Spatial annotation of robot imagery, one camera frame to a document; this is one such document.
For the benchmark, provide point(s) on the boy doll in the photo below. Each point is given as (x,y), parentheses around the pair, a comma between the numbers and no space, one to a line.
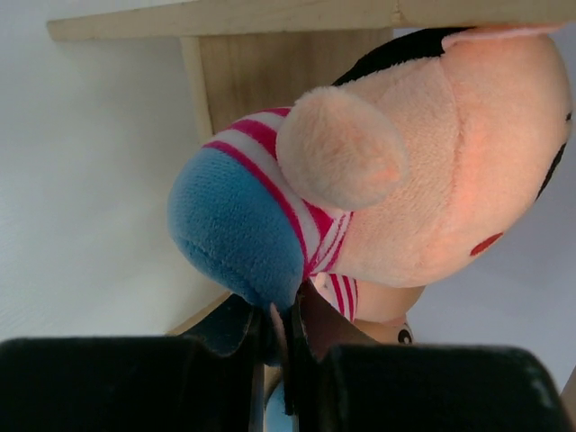
(398,175)
(295,402)

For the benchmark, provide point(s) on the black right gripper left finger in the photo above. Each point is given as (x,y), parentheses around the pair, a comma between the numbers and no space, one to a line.
(224,388)

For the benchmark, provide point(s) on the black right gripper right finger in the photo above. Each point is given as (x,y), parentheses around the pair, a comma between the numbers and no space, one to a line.
(325,383)

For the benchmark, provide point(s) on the wooden two-tier shelf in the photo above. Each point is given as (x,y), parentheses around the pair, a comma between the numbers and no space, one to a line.
(243,57)

